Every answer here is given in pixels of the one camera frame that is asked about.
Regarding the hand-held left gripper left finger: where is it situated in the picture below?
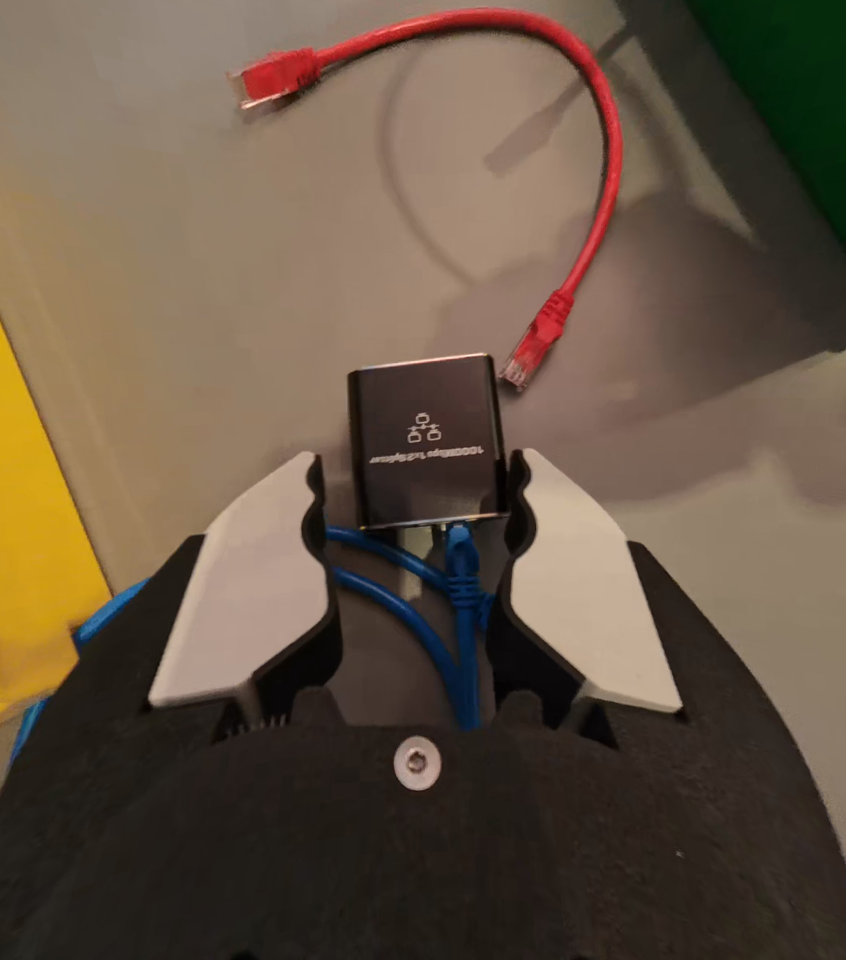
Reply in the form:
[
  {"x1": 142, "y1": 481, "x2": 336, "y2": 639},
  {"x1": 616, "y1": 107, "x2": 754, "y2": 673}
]
[{"x1": 147, "y1": 450, "x2": 341, "y2": 721}]

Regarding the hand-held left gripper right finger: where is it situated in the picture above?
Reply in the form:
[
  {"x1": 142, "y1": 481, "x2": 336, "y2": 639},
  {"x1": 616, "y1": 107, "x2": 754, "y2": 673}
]
[{"x1": 484, "y1": 447, "x2": 684, "y2": 714}]

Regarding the blue ethernet cable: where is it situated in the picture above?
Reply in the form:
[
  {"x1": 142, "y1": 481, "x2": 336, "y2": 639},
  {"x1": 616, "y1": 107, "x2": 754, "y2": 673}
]
[{"x1": 10, "y1": 517, "x2": 499, "y2": 762}]

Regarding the black ethernet splitter box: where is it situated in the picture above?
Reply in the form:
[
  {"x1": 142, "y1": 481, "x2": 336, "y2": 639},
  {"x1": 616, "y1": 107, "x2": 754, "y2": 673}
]
[{"x1": 348, "y1": 352, "x2": 511, "y2": 532}]

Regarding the green plastic bin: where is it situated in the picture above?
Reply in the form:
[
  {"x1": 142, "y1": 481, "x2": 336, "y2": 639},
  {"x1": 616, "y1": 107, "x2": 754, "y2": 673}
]
[{"x1": 685, "y1": 0, "x2": 846, "y2": 275}]

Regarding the red ethernet cable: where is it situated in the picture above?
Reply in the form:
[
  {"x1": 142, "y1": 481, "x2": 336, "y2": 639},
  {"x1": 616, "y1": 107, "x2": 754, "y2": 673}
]
[{"x1": 228, "y1": 7, "x2": 625, "y2": 391}]

